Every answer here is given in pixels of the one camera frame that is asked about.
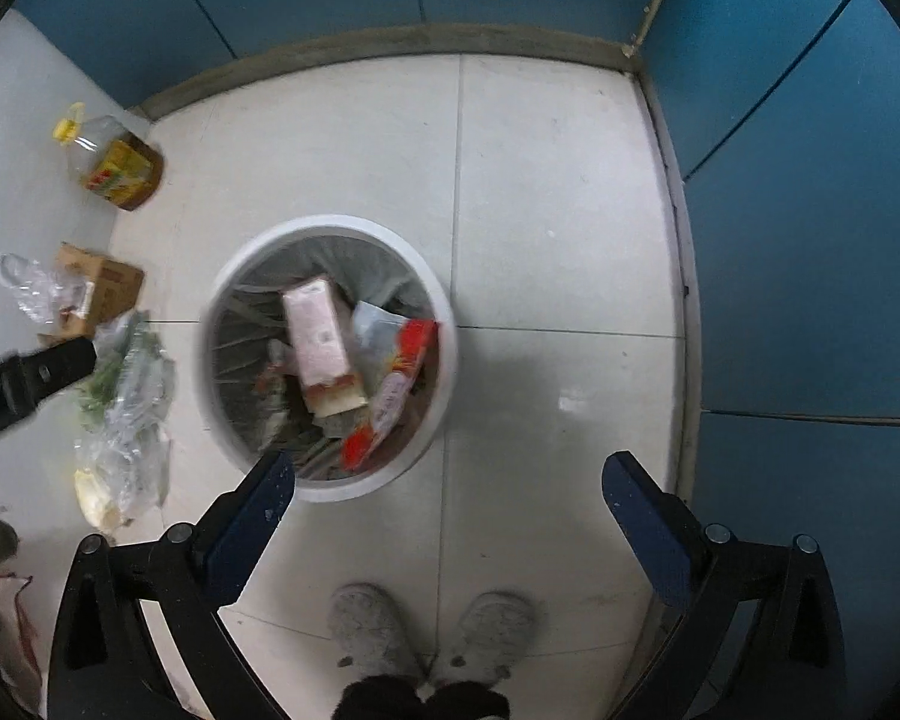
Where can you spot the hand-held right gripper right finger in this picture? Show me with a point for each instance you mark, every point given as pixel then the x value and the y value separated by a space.
pixel 649 525

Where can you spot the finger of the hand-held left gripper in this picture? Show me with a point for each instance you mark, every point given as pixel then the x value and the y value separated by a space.
pixel 22 382

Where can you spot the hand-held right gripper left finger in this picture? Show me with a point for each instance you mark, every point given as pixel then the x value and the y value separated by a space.
pixel 251 532

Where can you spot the pink food package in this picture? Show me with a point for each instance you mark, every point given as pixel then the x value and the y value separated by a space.
pixel 319 345

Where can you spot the red white snack bag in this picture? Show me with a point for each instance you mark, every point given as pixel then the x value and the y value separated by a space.
pixel 397 390

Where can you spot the silvery clear food bag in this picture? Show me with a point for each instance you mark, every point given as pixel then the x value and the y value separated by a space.
pixel 375 322

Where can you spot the white round trash bin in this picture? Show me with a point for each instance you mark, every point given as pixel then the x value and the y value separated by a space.
pixel 420 270

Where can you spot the crumpled clear plastic bag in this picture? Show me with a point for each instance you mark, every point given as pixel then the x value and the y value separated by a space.
pixel 34 289

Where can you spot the plastic bag of green vegetables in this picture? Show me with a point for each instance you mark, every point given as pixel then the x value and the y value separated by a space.
pixel 131 375

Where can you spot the brown cardboard box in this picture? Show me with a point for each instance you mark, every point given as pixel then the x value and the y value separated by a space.
pixel 109 285

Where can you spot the plastic bag of pale vegetables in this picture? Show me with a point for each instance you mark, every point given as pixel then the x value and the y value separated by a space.
pixel 116 476

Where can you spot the grey fluffy slipper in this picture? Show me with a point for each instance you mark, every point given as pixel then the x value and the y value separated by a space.
pixel 371 630
pixel 495 634

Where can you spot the yellow-capped cooking oil bottle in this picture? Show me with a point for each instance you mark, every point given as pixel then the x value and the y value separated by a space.
pixel 120 165

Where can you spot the white red printed sack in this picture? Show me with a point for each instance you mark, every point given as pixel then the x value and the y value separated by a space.
pixel 15 637

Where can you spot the grey bin liner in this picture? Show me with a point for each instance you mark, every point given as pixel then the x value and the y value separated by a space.
pixel 345 255

